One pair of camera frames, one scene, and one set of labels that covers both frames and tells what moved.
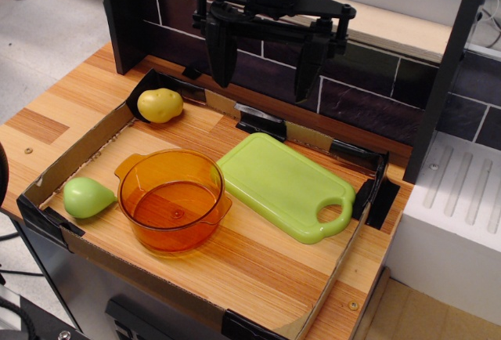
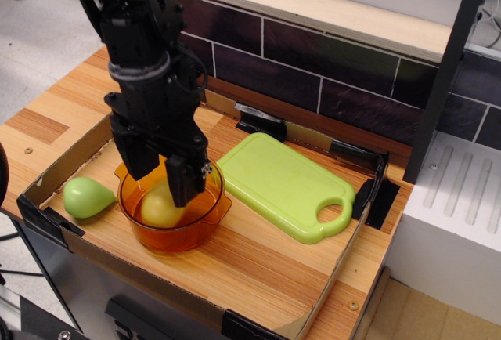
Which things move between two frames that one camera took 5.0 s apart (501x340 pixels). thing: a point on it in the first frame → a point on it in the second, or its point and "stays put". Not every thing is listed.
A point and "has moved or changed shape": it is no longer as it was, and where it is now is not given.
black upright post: x=463 y=24 stays put
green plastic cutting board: x=285 y=188 stays put
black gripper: x=272 y=3 → x=154 y=115
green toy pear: x=84 y=198 stays put
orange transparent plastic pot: x=172 y=200 stays put
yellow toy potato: x=160 y=105 has moved or changed shape
